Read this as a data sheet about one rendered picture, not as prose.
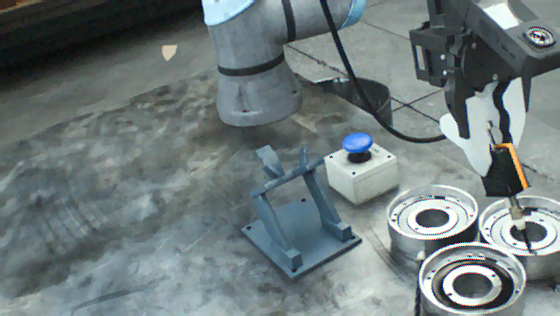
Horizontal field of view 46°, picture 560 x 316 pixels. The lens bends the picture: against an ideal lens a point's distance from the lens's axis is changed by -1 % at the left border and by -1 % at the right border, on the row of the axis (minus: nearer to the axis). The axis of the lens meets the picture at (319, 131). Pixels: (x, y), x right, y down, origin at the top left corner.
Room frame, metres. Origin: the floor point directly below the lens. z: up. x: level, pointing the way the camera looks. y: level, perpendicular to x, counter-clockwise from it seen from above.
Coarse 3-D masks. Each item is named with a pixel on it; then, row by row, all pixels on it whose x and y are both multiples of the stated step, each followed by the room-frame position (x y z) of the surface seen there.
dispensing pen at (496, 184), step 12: (492, 144) 0.57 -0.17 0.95; (492, 156) 0.56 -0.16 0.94; (504, 156) 0.55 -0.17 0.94; (492, 168) 0.56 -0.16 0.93; (504, 168) 0.55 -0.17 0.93; (492, 180) 0.56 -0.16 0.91; (504, 180) 0.54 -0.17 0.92; (516, 180) 0.54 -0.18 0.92; (492, 192) 0.56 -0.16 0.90; (504, 192) 0.54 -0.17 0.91; (516, 192) 0.54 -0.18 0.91; (516, 204) 0.54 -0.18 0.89; (516, 216) 0.54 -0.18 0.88
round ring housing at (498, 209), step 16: (496, 208) 0.61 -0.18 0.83; (544, 208) 0.61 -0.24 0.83; (480, 224) 0.58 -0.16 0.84; (512, 224) 0.59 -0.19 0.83; (528, 224) 0.59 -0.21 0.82; (544, 224) 0.58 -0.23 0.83; (480, 240) 0.58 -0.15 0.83; (512, 240) 0.56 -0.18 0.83; (528, 240) 0.59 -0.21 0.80; (544, 240) 0.55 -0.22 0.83; (528, 256) 0.52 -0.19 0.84; (544, 256) 0.52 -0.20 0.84; (528, 272) 0.52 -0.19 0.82; (544, 272) 0.52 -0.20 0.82
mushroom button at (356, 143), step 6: (360, 132) 0.78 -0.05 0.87; (348, 138) 0.77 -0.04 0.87; (354, 138) 0.76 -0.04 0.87; (360, 138) 0.76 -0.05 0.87; (366, 138) 0.76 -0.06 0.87; (348, 144) 0.75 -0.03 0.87; (354, 144) 0.75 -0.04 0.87; (360, 144) 0.75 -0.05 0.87; (366, 144) 0.75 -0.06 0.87; (372, 144) 0.76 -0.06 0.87; (348, 150) 0.75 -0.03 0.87; (354, 150) 0.75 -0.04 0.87; (360, 150) 0.74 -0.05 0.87
